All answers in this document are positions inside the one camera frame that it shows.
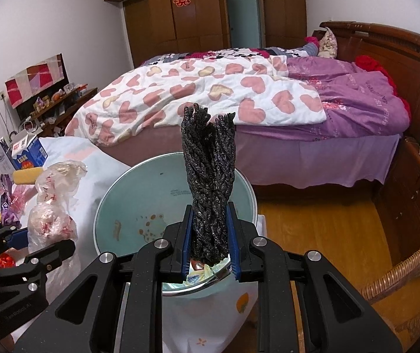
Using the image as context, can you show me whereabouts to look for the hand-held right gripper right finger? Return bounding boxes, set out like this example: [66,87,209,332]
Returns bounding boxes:
[226,202,403,353]

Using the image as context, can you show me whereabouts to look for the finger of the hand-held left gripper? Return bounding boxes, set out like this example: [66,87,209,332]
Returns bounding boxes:
[0,222,29,252]
[0,240,77,294]

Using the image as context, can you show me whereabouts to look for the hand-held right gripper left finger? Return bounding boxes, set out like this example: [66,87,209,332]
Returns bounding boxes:
[13,203,196,353]

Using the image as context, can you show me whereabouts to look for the pale green round trash bin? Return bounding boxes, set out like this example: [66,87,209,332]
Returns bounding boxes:
[94,151,258,295]

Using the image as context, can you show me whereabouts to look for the clear red print plastic bag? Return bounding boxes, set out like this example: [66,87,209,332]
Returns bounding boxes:
[27,160,88,262]

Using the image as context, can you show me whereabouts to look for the crumpled wrapper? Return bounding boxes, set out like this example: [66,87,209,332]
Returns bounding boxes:
[186,261,229,284]

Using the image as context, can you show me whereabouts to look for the purple snack wrapper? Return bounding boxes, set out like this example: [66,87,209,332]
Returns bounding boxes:
[0,173,21,229]

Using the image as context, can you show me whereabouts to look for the pink plastic wrapper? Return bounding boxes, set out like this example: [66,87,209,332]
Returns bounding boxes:
[9,184,38,221]

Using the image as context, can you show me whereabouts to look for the yellow sponge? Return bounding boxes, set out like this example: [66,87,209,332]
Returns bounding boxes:
[13,167,45,185]

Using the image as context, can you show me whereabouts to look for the blue milk carton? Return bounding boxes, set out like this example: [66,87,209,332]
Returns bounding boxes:
[9,134,47,172]

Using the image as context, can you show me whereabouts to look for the white tall carton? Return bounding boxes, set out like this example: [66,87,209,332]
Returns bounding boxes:
[0,137,16,173]

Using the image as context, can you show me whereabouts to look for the white fruit print tablecloth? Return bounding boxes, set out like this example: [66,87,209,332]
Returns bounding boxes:
[0,136,269,353]

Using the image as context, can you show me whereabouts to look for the black television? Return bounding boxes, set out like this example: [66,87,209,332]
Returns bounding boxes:
[11,53,66,122]

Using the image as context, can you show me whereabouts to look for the cluster of small household items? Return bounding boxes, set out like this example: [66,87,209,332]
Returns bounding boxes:
[21,83,89,133]

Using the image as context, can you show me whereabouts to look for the dark wooden television cabinet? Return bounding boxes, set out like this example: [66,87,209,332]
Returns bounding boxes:
[19,87,98,138]

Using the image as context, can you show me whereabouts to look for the red patchwork cover cloth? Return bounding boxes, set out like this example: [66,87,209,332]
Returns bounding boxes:
[4,54,65,109]

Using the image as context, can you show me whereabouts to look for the white quilt with pink hearts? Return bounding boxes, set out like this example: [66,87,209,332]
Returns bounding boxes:
[65,54,328,147]

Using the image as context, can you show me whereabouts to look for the wooden bedside cabinet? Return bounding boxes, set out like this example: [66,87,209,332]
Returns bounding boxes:
[373,136,420,267]

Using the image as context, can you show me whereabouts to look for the wicker chair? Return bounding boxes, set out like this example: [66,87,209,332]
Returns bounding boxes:
[360,228,420,353]

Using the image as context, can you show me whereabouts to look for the patchwork blanket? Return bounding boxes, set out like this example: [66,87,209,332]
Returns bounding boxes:
[140,46,319,67]

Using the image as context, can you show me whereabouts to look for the purple quilt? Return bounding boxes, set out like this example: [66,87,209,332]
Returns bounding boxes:
[237,56,412,142]

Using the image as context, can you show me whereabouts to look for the floral pillow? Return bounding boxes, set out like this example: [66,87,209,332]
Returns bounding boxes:
[316,27,339,59]

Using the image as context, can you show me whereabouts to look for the brown wooden wardrobe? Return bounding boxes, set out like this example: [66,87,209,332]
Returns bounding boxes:
[101,0,309,69]

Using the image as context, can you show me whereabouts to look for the frosted glass door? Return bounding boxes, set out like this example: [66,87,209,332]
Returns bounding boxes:
[225,0,265,49]

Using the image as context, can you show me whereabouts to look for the red blanket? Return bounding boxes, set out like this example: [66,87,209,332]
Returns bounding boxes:
[355,55,412,126]

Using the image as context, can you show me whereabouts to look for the wooden bed headboard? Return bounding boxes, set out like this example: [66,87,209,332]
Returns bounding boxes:
[320,21,420,148]

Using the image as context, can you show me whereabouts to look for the hanging power cables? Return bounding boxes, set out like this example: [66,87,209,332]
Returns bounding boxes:
[0,100,25,142]

